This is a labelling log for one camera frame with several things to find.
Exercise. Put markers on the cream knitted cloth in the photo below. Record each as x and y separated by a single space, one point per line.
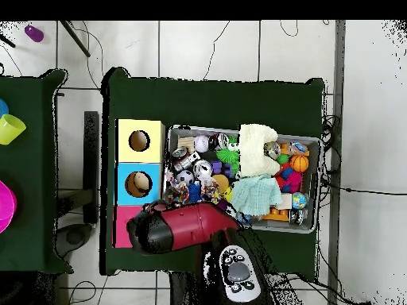
257 149

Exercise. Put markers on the mint green knitted cloth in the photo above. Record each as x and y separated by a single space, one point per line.
255 194

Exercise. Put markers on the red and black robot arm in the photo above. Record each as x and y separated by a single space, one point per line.
191 225

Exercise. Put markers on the wooden box with three holes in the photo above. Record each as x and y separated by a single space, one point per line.
138 159

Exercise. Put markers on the shallow clear mesh bin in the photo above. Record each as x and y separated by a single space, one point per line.
311 219

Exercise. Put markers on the open silver can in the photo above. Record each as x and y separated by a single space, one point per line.
202 169

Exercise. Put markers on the small soccer ball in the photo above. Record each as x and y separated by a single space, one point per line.
184 178

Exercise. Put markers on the toy burger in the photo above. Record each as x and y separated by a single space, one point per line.
220 183

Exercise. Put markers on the white toy baseball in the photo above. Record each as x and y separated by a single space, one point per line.
201 143

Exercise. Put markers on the silver crushed can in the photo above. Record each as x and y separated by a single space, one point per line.
180 153

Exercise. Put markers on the green spiky ball with eyes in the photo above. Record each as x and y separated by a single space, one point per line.
229 154

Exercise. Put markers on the dark green table cloth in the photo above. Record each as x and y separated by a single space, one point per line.
210 101

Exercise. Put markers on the orange toy basketball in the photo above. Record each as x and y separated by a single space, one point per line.
299 163

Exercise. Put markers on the small globe ball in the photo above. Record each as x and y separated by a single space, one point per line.
298 201

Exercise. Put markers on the green side table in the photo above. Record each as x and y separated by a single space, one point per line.
38 171

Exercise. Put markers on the black tripod leg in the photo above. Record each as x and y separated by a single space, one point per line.
75 38

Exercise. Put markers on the lime green cup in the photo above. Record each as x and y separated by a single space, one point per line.
9 129

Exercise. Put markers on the pink disc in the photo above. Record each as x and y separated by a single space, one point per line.
5 203

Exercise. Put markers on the blue disc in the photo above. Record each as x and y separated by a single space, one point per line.
2 108

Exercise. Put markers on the small purple bottle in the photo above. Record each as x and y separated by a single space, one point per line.
34 33

